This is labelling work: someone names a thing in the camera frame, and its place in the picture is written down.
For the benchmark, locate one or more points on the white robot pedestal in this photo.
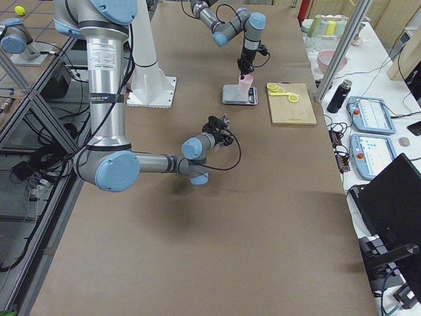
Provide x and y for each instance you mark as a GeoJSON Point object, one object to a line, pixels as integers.
{"type": "Point", "coordinates": [149, 87]}

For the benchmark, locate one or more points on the glass sauce bottle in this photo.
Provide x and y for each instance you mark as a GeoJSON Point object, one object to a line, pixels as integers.
{"type": "Point", "coordinates": [225, 122]}

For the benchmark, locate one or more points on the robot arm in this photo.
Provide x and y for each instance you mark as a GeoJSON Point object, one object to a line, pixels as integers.
{"type": "Point", "coordinates": [250, 24]}
{"type": "Point", "coordinates": [118, 34]}

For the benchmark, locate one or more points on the pink bowl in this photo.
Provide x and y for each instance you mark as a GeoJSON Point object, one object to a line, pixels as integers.
{"type": "Point", "coordinates": [324, 59]}

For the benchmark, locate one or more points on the black laptop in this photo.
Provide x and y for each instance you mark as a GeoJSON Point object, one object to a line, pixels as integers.
{"type": "Point", "coordinates": [390, 208]}

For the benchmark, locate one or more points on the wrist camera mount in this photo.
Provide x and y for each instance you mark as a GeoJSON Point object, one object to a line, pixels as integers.
{"type": "Point", "coordinates": [214, 125]}

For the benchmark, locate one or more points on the yellow plastic knife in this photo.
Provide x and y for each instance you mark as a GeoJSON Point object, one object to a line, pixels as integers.
{"type": "Point", "coordinates": [279, 94]}

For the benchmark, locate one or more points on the blue teach pendant far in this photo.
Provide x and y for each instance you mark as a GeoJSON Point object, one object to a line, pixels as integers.
{"type": "Point", "coordinates": [370, 115]}

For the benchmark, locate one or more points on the aluminium frame post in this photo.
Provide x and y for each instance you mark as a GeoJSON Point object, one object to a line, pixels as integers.
{"type": "Point", "coordinates": [351, 29]}

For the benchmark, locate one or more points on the green cup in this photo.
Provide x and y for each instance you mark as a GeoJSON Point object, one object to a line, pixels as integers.
{"type": "Point", "coordinates": [316, 27]}

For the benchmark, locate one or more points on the blue teach pendant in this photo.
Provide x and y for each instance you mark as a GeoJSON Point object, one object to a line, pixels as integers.
{"type": "Point", "coordinates": [371, 154]}
{"type": "Point", "coordinates": [370, 115]}

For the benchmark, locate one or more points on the black power strip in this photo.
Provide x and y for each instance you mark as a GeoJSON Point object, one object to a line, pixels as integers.
{"type": "Point", "coordinates": [341, 153]}

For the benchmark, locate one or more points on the pink plastic cup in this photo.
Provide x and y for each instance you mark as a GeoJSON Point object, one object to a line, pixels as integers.
{"type": "Point", "coordinates": [244, 83]}

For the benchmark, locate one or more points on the silver kitchen scale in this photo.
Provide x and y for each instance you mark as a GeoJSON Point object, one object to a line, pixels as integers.
{"type": "Point", "coordinates": [231, 95]}

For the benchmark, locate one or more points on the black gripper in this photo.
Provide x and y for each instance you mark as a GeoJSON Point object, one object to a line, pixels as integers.
{"type": "Point", "coordinates": [218, 135]}
{"type": "Point", "coordinates": [247, 56]}

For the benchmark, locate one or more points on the yellow cup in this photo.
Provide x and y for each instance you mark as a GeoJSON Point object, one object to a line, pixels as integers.
{"type": "Point", "coordinates": [330, 27]}

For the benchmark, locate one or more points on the wooden cutting board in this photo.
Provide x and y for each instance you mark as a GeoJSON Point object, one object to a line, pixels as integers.
{"type": "Point", "coordinates": [284, 112]}

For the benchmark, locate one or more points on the black water bottle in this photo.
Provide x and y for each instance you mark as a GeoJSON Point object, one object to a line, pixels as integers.
{"type": "Point", "coordinates": [339, 97]}

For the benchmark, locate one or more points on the blue teach pendant near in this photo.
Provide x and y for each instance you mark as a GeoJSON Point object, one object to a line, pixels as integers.
{"type": "Point", "coordinates": [371, 154]}

